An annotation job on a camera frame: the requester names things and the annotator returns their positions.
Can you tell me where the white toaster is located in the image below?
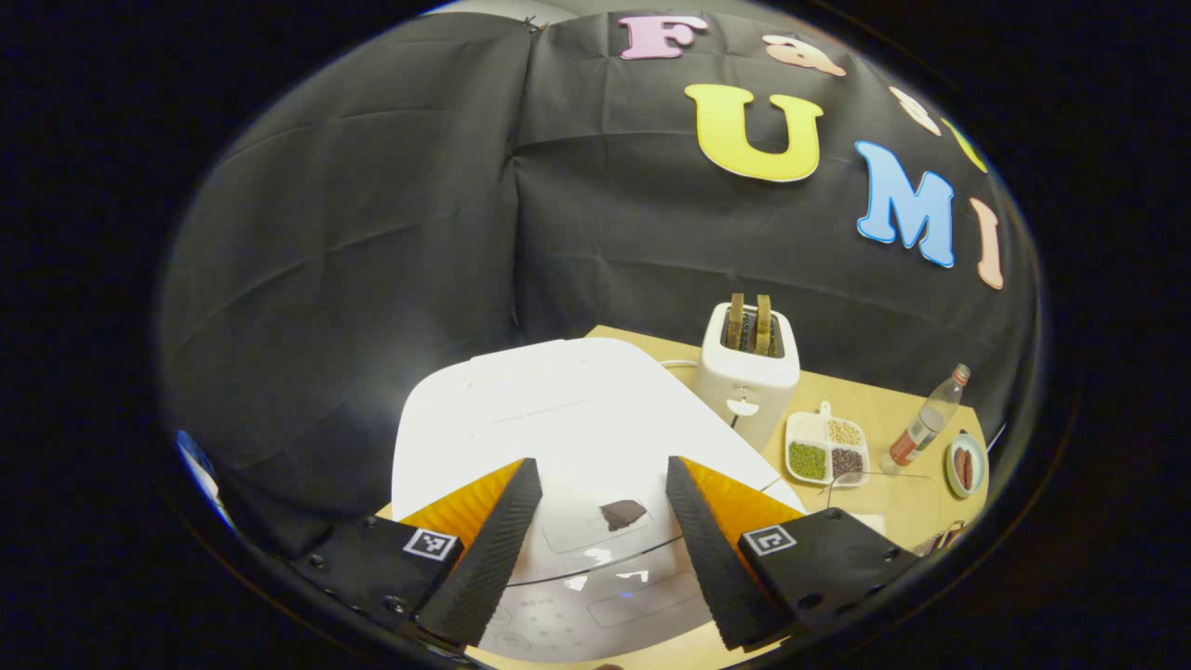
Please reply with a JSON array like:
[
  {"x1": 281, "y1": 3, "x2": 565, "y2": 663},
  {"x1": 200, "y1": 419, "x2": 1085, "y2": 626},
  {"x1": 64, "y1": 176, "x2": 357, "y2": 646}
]
[{"x1": 698, "y1": 302, "x2": 802, "y2": 453}]

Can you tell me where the white divided bean dish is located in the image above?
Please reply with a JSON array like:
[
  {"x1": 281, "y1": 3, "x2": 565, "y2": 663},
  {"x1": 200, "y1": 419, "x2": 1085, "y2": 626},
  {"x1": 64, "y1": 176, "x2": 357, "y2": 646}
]
[{"x1": 784, "y1": 402, "x2": 872, "y2": 488}]

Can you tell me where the black backdrop cloth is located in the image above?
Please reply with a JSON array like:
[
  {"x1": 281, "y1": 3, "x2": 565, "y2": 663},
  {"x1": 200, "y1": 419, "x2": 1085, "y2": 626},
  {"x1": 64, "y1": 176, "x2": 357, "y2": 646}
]
[{"x1": 158, "y1": 9, "x2": 1043, "y2": 559}]

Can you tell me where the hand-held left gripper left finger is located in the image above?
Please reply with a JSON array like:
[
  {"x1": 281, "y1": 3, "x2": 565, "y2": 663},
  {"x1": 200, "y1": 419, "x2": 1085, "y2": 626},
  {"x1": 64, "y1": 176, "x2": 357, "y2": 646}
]
[{"x1": 293, "y1": 456, "x2": 544, "y2": 650}]

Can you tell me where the white rice cooker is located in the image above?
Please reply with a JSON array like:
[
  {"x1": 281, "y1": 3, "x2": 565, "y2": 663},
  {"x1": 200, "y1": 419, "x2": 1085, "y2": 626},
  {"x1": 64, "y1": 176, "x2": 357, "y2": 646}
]
[{"x1": 391, "y1": 337, "x2": 807, "y2": 663}]

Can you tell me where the pale green plate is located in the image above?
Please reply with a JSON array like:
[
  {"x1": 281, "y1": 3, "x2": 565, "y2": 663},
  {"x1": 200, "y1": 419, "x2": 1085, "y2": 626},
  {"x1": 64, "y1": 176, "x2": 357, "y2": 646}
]
[{"x1": 944, "y1": 431, "x2": 989, "y2": 499}]

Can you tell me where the clear plastic bottle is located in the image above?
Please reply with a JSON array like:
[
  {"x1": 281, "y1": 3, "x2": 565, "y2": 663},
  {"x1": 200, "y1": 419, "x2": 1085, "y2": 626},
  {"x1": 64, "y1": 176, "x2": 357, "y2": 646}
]
[{"x1": 879, "y1": 363, "x2": 971, "y2": 476}]

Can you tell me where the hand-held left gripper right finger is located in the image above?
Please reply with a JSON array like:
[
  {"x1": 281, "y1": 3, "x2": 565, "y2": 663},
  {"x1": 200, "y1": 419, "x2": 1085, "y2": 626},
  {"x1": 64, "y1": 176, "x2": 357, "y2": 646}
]
[{"x1": 664, "y1": 456, "x2": 918, "y2": 650}]

